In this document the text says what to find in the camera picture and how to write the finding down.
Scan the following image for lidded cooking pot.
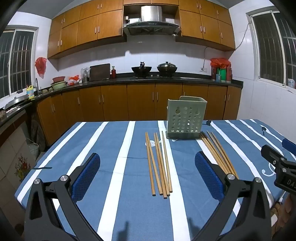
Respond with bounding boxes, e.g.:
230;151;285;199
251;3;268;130
157;61;178;77

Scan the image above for green basin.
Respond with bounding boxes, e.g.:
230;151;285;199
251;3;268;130
50;82;68;91

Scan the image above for metal pan lid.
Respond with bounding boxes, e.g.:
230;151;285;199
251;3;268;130
4;96;30;109

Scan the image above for green perforated utensil holder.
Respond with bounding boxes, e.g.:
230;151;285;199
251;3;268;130
166;96;208;140

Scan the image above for barred window with white frame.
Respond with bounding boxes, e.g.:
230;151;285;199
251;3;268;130
246;9;296;88

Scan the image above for woven basket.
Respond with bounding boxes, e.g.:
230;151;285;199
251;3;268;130
28;139;40;160

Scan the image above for clear plastic bag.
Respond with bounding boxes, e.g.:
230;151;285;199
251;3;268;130
80;67;90;82

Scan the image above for red and white plastic bag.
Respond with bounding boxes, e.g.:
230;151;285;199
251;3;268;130
67;75;81;86

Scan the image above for wooden base cabinets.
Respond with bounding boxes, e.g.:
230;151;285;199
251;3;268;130
36;84;242;146

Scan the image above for gas stove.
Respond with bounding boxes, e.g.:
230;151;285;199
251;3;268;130
129;74;183;80

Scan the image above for steel range hood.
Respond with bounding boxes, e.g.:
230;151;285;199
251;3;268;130
122;6;181;36

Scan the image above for black kitchen countertop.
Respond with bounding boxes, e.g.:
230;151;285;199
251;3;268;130
0;72;244;129

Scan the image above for blue white striped tablecloth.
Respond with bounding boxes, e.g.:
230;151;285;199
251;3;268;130
14;119;296;241

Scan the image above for dark cutting board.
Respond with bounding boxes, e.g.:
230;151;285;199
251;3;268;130
89;63;111;81

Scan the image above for black wok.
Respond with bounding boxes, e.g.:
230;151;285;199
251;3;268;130
131;61;152;77

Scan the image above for white power cable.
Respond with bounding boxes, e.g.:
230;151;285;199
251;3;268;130
203;22;251;70

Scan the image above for red hanging plastic bag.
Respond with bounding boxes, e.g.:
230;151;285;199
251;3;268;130
35;57;47;79

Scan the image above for red bag of groceries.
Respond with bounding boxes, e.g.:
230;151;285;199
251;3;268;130
210;58;232;82

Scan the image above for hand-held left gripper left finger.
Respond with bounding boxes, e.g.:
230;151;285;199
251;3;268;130
23;152;103;241

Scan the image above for green carton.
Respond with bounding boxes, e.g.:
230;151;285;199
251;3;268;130
216;68;227;82

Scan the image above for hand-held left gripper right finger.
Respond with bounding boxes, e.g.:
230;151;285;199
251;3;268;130
193;151;272;241

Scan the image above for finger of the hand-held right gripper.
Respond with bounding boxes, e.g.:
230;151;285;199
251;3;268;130
261;145;287;165
282;138;296;152

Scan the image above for barred window with grey frame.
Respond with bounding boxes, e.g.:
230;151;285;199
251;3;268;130
0;25;38;99

